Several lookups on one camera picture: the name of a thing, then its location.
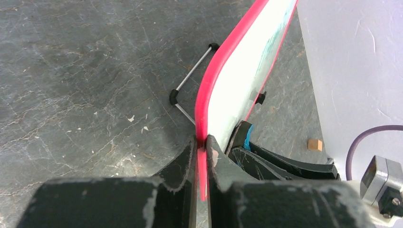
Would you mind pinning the pink framed whiteboard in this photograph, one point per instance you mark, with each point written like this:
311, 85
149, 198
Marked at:
236, 74

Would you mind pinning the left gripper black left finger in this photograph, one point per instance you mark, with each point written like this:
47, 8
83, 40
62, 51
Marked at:
165, 200

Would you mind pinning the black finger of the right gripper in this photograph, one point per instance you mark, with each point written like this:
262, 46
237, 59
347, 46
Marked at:
258, 167
297, 168

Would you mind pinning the blue black whiteboard eraser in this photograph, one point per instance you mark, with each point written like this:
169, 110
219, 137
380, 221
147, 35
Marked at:
240, 136

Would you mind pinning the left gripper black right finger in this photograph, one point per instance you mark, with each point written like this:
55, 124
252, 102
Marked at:
237, 200

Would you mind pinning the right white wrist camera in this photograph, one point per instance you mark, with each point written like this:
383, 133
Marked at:
381, 190

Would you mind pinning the small wooden block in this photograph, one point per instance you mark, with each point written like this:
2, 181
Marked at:
315, 145

